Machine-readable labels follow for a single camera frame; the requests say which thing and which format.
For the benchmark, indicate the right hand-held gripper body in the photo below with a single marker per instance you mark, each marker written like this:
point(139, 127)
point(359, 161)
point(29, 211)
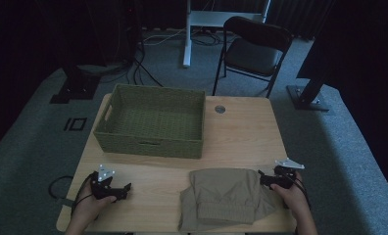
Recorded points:
point(284, 178)

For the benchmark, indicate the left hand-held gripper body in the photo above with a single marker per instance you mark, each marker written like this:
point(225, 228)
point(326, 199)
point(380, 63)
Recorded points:
point(103, 191)

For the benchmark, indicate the khaki pants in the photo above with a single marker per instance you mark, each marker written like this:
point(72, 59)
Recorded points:
point(224, 192)

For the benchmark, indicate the green woven basket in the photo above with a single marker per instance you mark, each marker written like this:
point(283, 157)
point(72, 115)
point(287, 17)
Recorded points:
point(156, 143)

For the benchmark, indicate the person's right hand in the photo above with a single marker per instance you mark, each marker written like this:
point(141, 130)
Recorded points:
point(290, 196)

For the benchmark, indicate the person's left hand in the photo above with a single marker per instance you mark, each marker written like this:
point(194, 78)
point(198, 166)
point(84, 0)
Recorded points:
point(89, 209)

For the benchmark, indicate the grey round table grommet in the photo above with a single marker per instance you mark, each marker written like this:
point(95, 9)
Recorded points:
point(220, 109)

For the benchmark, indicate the black slanted stand with base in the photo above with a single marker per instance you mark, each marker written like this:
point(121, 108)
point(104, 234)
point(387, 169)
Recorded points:
point(308, 98)

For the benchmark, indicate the black stand with square base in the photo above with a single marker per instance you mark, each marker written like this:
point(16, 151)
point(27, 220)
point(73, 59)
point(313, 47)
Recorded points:
point(76, 88)

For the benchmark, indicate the black folding chair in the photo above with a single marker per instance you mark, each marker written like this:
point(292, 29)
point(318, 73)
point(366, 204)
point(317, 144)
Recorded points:
point(252, 54)

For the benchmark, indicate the white metal desk frame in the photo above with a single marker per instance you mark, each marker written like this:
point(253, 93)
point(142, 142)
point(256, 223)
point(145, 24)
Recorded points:
point(195, 19)

